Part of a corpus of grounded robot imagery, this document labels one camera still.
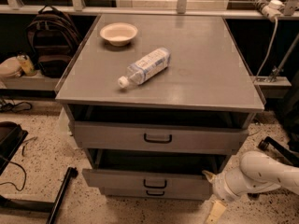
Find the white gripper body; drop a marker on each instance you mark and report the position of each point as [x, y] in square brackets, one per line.
[220, 187]

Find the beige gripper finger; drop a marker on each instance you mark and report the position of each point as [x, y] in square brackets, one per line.
[217, 210]
[211, 178]

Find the grey metal shelf rail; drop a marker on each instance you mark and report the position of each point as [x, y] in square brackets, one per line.
[90, 11]

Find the grey top drawer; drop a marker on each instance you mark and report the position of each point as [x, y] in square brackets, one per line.
[158, 138]

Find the dark brown backpack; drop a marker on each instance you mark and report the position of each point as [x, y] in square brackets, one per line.
[54, 38]

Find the white power strip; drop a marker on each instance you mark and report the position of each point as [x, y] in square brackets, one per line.
[270, 9]

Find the clear plastic water bottle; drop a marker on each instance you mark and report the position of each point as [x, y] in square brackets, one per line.
[144, 69]

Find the black office chair base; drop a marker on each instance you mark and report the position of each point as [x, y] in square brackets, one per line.
[263, 145]

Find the yellow drink bottle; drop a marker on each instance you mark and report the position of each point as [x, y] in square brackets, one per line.
[26, 64]

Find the black stand leg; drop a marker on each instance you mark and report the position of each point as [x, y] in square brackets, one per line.
[49, 208]

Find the white plastic bag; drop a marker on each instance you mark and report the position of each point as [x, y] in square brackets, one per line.
[10, 68]

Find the white bowl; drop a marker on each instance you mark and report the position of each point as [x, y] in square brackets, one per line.
[119, 34]

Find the grey drawer cabinet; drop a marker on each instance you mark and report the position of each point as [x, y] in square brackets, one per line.
[206, 83]

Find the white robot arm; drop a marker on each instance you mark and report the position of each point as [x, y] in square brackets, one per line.
[255, 174]

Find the black equipment case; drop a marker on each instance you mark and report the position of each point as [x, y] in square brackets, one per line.
[11, 137]

